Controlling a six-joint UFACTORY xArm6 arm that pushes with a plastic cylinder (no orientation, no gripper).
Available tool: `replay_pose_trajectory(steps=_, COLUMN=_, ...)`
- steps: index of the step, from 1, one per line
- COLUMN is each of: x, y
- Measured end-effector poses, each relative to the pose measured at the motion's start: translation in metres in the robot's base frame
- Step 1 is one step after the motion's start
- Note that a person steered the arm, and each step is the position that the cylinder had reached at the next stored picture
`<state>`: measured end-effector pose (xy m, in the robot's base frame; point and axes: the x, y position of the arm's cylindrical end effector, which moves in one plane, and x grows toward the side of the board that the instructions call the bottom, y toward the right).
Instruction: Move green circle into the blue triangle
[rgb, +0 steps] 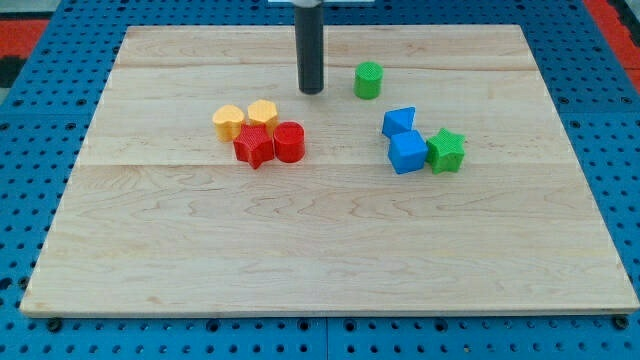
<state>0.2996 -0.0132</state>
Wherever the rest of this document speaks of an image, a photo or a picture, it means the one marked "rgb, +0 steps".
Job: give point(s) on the blue cube block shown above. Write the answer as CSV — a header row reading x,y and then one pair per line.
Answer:
x,y
407,152

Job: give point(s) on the red cylinder block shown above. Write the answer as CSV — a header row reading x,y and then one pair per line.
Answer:
x,y
289,142

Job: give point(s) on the yellow hexagon block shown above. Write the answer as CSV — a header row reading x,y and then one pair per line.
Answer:
x,y
264,112

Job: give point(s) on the light wooden board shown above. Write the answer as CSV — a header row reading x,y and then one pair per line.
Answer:
x,y
159,219

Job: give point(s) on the blue triangle block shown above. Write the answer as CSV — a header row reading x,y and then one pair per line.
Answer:
x,y
398,121

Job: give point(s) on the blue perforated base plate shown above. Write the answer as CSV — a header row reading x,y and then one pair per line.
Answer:
x,y
48,110

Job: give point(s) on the green star block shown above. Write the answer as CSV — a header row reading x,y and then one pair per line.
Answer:
x,y
445,151

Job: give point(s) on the green cylinder block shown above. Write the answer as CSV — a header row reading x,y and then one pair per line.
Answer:
x,y
367,80

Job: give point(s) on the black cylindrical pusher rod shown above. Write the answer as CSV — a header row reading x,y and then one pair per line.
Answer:
x,y
308,27

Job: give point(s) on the yellow heart block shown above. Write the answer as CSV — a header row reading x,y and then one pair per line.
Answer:
x,y
227,121

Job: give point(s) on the red star block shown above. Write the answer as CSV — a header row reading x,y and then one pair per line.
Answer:
x,y
254,145

